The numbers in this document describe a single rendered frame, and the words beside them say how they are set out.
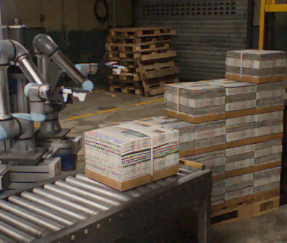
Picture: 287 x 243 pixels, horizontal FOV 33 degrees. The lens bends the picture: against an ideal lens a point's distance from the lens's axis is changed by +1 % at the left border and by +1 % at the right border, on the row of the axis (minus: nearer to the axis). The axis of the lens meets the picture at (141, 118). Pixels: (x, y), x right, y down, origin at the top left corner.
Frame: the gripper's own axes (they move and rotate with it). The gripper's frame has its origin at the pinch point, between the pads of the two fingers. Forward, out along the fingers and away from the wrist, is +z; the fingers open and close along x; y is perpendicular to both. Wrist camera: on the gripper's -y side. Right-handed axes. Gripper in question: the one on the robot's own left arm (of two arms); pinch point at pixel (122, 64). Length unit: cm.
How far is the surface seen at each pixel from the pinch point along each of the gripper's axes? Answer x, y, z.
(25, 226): 159, 23, -86
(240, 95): 28, 20, 83
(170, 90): 7.4, 19.8, 35.1
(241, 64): 4, 3, 96
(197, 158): 42, 61, 45
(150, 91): -517, 184, 214
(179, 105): 20, 28, 38
